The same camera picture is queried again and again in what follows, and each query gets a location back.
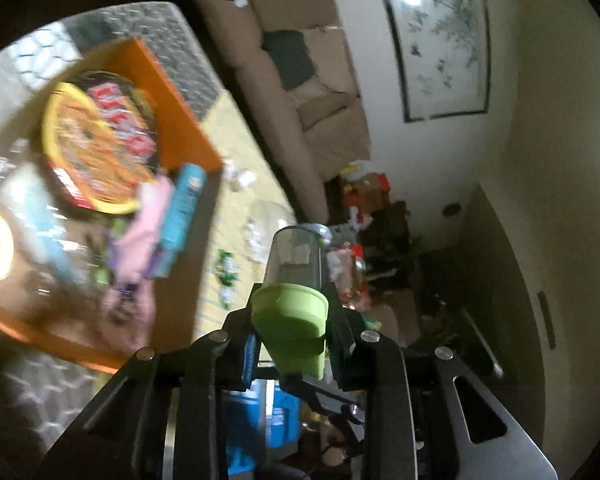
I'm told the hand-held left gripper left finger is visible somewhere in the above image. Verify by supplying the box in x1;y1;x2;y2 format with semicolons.
32;310;261;480

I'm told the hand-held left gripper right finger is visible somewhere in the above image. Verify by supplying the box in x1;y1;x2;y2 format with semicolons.
325;285;558;480

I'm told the green holder with clear cover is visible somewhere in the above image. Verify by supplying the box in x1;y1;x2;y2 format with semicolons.
250;226;330;381

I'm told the orange cardboard box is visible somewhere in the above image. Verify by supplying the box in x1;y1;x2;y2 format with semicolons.
0;35;226;376

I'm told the blue cardboard box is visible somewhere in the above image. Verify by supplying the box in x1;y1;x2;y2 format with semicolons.
227;380;301;476

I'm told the red and white snack bag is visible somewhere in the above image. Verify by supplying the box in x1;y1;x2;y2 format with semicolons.
327;245;368;306

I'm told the green label bottle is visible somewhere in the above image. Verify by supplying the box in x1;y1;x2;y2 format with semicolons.
215;250;241;311

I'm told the pink packet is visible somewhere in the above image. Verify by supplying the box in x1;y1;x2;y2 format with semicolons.
102;177;176;311

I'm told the blue tube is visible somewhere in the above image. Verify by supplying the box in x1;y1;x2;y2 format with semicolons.
157;162;207;256

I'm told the brown sofa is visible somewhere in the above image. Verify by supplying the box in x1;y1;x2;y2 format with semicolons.
180;0;373;221

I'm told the yellow plaid tablecloth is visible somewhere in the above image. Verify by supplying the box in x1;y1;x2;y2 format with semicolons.
192;87;306;361

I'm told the round instant noodle bowl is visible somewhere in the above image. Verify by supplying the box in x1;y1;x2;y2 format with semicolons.
40;70;161;216

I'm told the dark cushion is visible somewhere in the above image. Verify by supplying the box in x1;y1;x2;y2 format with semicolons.
262;30;316;90

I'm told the bubble wrap mat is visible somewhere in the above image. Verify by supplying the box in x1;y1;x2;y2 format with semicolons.
0;0;226;461

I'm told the framed wall painting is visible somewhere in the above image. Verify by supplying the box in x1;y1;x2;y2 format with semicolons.
370;0;493;123

